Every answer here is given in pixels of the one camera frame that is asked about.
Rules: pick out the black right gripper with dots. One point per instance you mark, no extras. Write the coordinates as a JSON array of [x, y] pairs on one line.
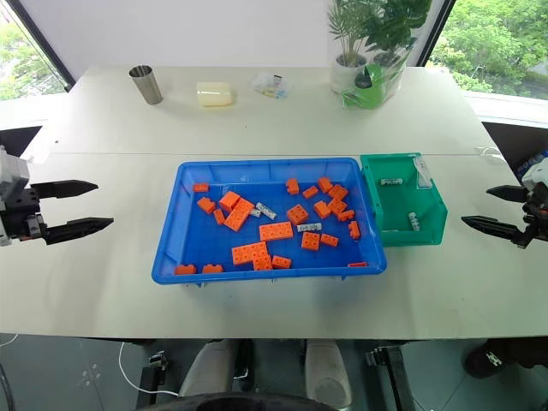
[[536, 214]]

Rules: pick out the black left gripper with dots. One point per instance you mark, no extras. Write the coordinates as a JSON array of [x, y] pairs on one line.
[[25, 214]]

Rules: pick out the green plastic bin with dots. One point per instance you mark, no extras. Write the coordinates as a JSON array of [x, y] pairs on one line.
[[396, 201]]

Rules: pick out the blue printed bag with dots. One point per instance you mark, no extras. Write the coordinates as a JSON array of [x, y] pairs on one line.
[[531, 164]]

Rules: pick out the black panel beside table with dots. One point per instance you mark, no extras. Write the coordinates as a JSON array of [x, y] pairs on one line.
[[17, 139], [509, 141]]

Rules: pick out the clear label tab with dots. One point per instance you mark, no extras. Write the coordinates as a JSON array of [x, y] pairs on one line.
[[423, 173]]

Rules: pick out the blue plastic tray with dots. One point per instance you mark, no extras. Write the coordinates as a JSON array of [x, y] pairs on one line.
[[188, 240]]

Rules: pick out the small orange building block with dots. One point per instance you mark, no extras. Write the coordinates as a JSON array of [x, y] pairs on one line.
[[212, 269], [329, 240], [358, 265], [185, 269], [281, 262], [325, 184], [219, 216], [345, 216], [292, 186], [310, 192], [354, 230], [322, 210], [206, 205]]

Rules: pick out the stainless steel cup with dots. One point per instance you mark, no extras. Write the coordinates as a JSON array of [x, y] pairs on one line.
[[147, 85]]

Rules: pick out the black shoe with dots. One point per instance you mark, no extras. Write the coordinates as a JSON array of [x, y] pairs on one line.
[[501, 357]]

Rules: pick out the square orange building block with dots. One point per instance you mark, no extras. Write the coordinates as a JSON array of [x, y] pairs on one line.
[[229, 201], [338, 192], [297, 214], [262, 264], [337, 206], [310, 241]]

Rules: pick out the green object in clear bag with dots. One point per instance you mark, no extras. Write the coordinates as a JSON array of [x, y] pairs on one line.
[[372, 90]]

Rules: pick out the cream translucent plastic container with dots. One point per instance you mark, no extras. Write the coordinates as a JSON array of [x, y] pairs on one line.
[[214, 94]]

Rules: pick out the palm plant in white pot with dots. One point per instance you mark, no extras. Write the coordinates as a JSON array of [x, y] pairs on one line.
[[349, 68]]

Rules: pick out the grey rounded robot leg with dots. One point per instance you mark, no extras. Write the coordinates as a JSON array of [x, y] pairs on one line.
[[205, 368], [327, 372]]

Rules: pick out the dark green leafy plant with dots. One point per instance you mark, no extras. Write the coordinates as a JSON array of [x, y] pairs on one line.
[[396, 25]]

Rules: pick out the black strut between legs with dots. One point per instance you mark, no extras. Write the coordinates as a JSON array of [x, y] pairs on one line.
[[245, 364]]

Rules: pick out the clear bag of small items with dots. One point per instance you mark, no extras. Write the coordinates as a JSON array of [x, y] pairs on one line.
[[270, 85]]

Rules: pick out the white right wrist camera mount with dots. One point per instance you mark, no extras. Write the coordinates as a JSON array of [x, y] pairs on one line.
[[537, 173]]

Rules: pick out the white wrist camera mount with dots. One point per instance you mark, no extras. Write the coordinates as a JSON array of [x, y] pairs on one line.
[[12, 171], [537, 173]]

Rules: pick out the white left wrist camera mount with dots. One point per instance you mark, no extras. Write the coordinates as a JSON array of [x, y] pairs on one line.
[[12, 171]]

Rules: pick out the black table leg bracket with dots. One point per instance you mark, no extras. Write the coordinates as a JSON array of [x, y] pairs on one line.
[[152, 377], [389, 377]]

